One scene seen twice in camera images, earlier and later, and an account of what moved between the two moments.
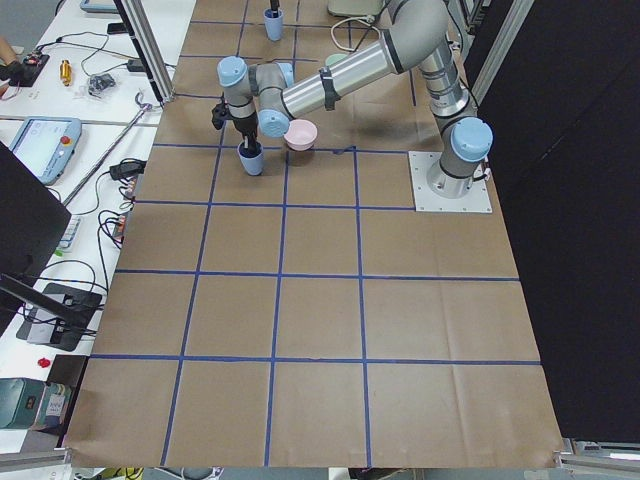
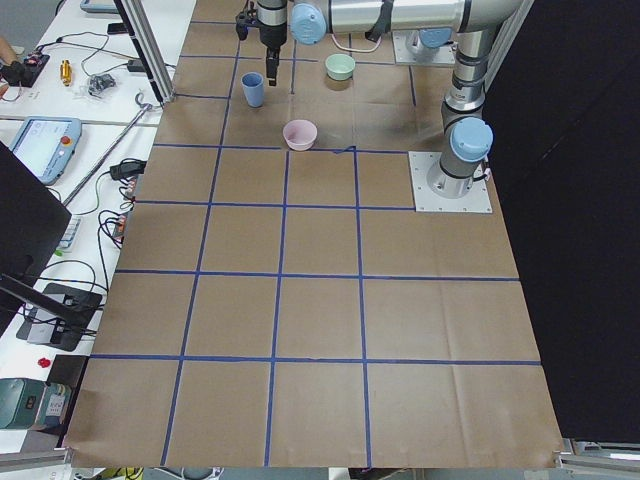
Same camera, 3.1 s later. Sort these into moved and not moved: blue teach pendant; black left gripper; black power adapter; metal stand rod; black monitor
Moved: black left gripper
Not moved: black power adapter; metal stand rod; blue teach pendant; black monitor
